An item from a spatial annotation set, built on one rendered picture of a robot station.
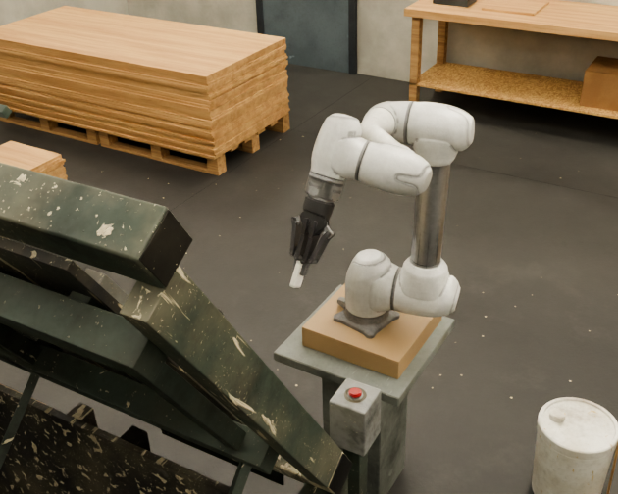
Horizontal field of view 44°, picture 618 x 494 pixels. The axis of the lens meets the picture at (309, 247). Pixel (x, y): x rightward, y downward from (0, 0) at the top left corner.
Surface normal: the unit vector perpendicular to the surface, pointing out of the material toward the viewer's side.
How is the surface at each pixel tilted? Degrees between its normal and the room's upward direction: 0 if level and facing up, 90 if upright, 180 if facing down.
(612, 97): 90
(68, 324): 30
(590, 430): 0
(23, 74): 90
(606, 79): 90
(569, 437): 0
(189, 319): 90
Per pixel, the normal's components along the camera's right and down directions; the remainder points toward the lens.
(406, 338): -0.01, -0.85
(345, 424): -0.49, 0.47
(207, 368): 0.87, 0.23
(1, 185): -0.28, -0.50
